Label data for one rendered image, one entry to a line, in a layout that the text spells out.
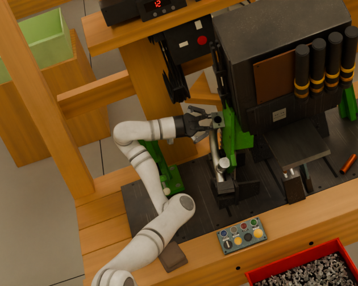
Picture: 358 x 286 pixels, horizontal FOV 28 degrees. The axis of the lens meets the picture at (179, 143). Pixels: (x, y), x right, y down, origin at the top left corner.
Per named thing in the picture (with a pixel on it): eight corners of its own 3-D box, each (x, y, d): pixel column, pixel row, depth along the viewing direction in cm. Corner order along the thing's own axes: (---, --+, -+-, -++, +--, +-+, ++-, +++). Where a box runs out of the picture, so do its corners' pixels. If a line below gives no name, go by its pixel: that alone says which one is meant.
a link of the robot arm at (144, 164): (140, 161, 243) (153, 148, 238) (184, 226, 238) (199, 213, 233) (122, 168, 236) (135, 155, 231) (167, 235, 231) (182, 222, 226)
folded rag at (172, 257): (189, 263, 235) (186, 256, 233) (167, 274, 234) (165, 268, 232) (178, 245, 243) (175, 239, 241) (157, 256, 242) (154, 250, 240)
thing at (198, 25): (221, 49, 247) (210, 12, 238) (175, 67, 247) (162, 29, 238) (213, 34, 257) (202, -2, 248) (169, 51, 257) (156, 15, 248)
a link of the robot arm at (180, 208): (203, 205, 232) (167, 248, 212) (186, 219, 238) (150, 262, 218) (183, 185, 232) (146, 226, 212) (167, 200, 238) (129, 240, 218)
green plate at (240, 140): (253, 161, 242) (255, 108, 230) (230, 165, 241) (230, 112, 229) (244, 143, 252) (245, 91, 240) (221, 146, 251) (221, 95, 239)
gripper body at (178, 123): (175, 137, 236) (202, 133, 238) (170, 113, 238) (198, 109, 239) (172, 142, 244) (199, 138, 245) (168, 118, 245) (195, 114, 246)
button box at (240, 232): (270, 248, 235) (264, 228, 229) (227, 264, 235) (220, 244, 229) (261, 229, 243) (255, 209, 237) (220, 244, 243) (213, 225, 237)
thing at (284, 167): (331, 156, 225) (329, 149, 223) (283, 174, 225) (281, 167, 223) (290, 96, 257) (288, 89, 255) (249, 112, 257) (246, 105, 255)
